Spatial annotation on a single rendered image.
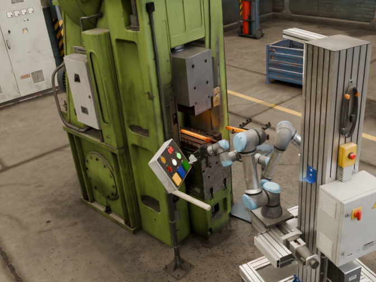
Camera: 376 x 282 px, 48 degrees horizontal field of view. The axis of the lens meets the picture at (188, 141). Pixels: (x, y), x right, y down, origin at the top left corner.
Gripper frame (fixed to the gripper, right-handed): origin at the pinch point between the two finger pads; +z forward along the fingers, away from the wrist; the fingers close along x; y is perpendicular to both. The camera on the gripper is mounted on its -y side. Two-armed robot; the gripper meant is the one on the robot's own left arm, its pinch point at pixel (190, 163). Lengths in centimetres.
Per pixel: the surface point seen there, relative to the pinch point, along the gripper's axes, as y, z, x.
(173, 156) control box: 13.0, 5.2, 6.6
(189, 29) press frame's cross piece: 82, -35, -57
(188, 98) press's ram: 39, -14, -31
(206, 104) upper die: 24, -15, -49
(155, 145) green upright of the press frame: 21.8, 27.2, -14.2
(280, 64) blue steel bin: -61, 24, -448
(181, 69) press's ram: 62, -21, -33
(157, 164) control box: 19.1, 6.2, 27.0
